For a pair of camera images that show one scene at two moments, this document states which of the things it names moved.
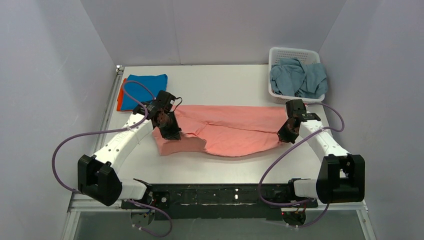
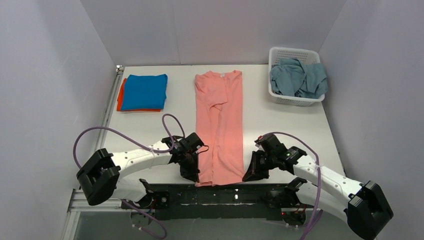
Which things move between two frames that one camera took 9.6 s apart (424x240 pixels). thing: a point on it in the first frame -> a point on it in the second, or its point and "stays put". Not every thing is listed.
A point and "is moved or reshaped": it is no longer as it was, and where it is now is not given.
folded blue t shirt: x=139 y=93 stays put
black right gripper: x=286 y=133 -> x=259 y=162
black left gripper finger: x=169 y=129 -> x=189 y=170
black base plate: x=220 y=201 stays put
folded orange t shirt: x=120 y=98 stays put
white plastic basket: x=307 y=56 stays put
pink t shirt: x=223 y=130 is moved or reshaped
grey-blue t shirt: x=291 y=77 stays put
